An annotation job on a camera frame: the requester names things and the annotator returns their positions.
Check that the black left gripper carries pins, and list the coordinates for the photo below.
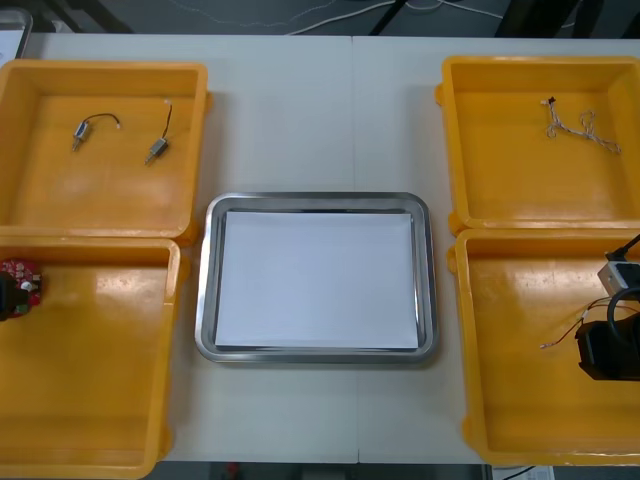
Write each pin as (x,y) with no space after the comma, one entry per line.
(6,297)

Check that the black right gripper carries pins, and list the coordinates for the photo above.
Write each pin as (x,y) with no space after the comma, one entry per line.
(600,352)

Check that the round red circuit board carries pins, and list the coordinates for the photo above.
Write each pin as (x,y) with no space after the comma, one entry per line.
(31,292)

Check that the metal solenoid with blue label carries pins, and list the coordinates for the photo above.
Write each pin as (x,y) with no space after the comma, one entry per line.
(79,132)

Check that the yellow-orange plastic bin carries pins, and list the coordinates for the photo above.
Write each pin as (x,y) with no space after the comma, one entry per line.
(100,200)
(100,375)
(520,400)
(525,190)

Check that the small steel tray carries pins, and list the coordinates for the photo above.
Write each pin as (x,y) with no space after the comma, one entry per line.
(25,30)

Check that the white paper sheet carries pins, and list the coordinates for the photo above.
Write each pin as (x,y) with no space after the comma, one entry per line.
(315,280)

